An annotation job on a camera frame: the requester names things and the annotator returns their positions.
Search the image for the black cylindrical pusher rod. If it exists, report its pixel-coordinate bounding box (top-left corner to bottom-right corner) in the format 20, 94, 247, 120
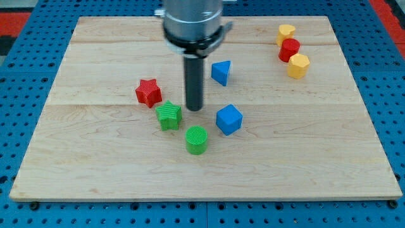
183, 57, 204, 111

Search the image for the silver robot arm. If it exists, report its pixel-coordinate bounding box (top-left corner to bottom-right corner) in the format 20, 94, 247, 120
154, 0, 233, 111

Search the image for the red star block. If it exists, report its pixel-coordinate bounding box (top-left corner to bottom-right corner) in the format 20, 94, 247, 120
135, 79, 163, 108

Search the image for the green star block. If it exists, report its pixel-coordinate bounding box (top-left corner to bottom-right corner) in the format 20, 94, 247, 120
156, 100, 182, 131

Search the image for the blue triangle block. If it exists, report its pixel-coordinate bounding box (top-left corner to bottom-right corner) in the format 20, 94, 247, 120
211, 61, 232, 86

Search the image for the blue cube block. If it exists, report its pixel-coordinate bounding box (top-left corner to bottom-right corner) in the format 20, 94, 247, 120
216, 104, 243, 136

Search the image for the green cylinder block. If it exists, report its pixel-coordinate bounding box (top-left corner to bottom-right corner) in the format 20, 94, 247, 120
185, 125, 208, 155

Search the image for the yellow heart block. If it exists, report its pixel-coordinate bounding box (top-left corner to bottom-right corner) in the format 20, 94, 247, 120
276, 24, 296, 47

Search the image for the red cylinder block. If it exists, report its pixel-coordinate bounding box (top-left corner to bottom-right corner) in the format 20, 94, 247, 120
278, 38, 301, 62

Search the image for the light wooden board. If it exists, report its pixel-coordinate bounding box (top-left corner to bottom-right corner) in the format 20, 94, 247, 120
9, 16, 402, 202

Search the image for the yellow hexagon block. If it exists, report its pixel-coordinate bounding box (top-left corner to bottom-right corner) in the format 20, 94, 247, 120
287, 53, 310, 79

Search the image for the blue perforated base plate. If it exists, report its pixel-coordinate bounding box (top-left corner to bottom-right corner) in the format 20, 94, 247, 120
1, 0, 404, 227

